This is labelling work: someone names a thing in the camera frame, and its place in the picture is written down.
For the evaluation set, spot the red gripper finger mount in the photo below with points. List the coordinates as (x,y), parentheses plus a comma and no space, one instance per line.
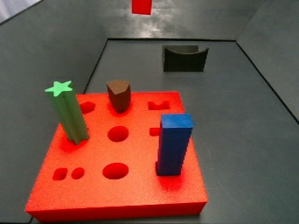
(141,7)

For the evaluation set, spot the arch shaped block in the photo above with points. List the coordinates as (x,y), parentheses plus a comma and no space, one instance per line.
(182,58)

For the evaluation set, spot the peg board with holes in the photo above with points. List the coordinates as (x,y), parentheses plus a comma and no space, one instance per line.
(102,178)

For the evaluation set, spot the brown pentagon peg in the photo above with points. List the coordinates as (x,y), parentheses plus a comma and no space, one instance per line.
(118,94)

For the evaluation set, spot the green star peg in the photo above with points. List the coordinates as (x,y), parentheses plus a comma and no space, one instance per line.
(65,105)

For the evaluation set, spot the blue square peg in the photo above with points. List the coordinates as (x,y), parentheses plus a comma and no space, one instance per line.
(173,139)

